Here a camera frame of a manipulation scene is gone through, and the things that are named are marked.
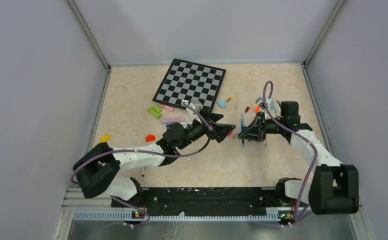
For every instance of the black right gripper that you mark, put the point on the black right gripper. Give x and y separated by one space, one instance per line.
255 133

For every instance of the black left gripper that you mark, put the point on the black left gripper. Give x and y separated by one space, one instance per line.
219 131

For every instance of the light blue highlighter cap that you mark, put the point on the light blue highlighter cap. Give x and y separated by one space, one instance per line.
222 104

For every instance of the light blue highlighter body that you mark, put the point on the light blue highlighter body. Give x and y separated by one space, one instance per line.
272 107

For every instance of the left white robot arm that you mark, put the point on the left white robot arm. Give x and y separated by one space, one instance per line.
96 172

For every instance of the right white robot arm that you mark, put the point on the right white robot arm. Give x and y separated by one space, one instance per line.
329 186

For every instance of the pale purple highlighter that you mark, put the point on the pale purple highlighter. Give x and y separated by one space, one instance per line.
172 120

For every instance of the pink highlighter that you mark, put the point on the pink highlighter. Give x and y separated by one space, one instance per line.
166 107

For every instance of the black grey chessboard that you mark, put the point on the black grey chessboard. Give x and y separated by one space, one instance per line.
186 80

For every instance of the yellow highlighter cap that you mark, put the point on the yellow highlighter cap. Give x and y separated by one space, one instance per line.
105 138

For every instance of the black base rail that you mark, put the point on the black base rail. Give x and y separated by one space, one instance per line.
261 196

